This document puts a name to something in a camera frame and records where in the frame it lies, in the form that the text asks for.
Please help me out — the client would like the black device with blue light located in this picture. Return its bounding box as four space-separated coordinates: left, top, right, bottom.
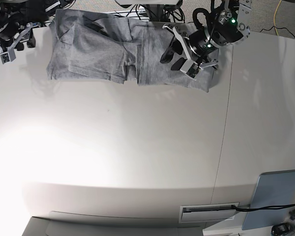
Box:
271 222 295 236

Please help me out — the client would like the grey T-shirt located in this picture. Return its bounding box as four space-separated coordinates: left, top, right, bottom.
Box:
46 9 213 91

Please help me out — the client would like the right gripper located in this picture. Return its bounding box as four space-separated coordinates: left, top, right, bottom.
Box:
0 22 41 53

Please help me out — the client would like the yellow cable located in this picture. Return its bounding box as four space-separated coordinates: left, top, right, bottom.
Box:
272 0 285 35

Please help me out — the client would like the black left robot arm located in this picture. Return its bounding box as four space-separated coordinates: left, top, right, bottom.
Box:
12 0 251 78

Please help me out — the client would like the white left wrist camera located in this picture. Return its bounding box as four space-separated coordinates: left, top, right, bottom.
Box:
0 49 16 64

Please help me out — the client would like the blue grey tablet board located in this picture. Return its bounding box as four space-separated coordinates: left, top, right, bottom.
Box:
242 170 295 231

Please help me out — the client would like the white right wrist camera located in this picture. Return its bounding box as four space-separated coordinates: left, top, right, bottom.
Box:
180 60 201 80

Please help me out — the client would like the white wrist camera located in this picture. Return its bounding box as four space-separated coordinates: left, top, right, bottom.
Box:
0 49 16 64
180 60 201 80

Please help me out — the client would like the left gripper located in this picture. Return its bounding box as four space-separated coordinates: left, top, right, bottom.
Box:
162 24 218 70

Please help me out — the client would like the black cable at table slot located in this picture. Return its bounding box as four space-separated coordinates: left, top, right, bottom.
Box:
232 202 295 212

